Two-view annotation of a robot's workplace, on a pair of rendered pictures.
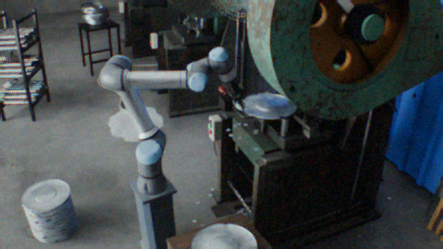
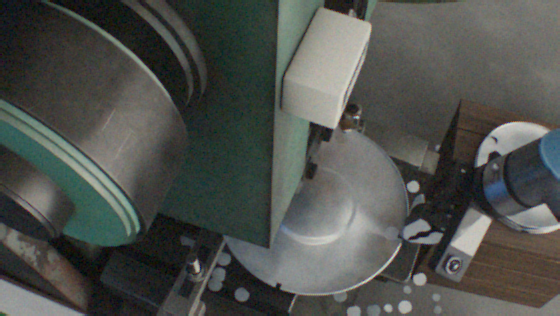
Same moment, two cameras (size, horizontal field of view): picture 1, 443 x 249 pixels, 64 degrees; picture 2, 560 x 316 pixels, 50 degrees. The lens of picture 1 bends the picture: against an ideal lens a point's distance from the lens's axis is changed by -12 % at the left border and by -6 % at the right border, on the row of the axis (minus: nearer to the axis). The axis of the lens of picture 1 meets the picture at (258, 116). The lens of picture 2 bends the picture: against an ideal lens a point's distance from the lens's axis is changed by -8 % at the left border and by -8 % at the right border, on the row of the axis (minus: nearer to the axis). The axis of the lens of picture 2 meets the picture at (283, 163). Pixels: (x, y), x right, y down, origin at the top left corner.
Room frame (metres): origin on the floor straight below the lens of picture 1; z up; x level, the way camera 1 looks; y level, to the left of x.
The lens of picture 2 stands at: (2.12, 0.23, 1.67)
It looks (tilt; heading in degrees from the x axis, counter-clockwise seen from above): 61 degrees down; 227
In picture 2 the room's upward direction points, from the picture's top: 4 degrees clockwise
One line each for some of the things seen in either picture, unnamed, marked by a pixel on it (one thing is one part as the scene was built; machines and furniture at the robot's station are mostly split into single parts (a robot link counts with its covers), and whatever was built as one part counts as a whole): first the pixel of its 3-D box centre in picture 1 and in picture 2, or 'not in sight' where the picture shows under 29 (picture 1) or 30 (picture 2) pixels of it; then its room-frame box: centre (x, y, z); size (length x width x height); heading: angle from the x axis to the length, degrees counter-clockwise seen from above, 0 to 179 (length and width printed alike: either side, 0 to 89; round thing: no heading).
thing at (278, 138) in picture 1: (287, 120); (239, 204); (1.85, -0.16, 0.68); 0.45 x 0.30 x 0.06; 28
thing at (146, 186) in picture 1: (151, 178); not in sight; (1.48, 0.51, 0.50); 0.15 x 0.15 x 0.10
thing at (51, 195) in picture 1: (45, 195); not in sight; (1.54, 1.20, 0.25); 0.29 x 0.29 x 0.01
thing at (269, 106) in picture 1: (268, 105); (313, 203); (1.79, -0.05, 0.78); 0.29 x 0.29 x 0.01
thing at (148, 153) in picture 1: (149, 157); not in sight; (1.49, 0.51, 0.62); 0.13 x 0.12 x 0.14; 6
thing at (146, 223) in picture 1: (156, 218); not in sight; (1.48, 0.51, 0.23); 0.19 x 0.19 x 0.45; 38
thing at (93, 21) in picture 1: (98, 36); not in sight; (4.16, 1.94, 0.40); 0.45 x 0.40 x 0.79; 40
